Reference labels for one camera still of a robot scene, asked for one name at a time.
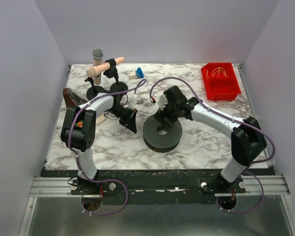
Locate black cable spool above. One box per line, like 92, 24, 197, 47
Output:
143, 115, 182, 153

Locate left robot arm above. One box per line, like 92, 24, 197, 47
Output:
60, 92, 137, 189

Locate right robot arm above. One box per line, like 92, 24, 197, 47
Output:
151, 86, 267, 183

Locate white toy brick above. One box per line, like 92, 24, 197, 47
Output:
96, 115, 106, 126

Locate blue and white block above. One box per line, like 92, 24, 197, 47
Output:
129, 67, 144, 79

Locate orange curved track piece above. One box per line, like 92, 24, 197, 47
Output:
75, 121, 83, 128

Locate pink wooden microphone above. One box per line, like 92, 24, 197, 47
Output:
86, 57, 124, 77

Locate red plastic bin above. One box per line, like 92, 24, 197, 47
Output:
201, 62, 241, 101

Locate brown wooden metronome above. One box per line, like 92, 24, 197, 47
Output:
62, 88, 87, 107

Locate grey mesh microphone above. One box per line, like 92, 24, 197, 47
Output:
92, 48, 104, 85

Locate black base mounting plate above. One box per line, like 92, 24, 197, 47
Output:
71, 169, 245, 205

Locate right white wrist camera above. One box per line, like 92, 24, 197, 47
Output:
150, 93, 168, 111

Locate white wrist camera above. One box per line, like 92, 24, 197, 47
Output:
128, 98, 144, 110
150, 93, 168, 111

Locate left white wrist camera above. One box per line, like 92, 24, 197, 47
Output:
128, 98, 144, 110

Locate yellow cables in bin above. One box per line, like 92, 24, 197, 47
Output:
205, 67, 231, 80

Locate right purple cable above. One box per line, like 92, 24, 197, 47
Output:
149, 77, 276, 216

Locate purple cable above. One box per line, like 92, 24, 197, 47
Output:
149, 77, 276, 216
67, 78, 148, 217

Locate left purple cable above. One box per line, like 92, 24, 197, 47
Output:
67, 78, 148, 217

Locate aluminium frame rail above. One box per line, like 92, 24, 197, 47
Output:
29, 176, 290, 198

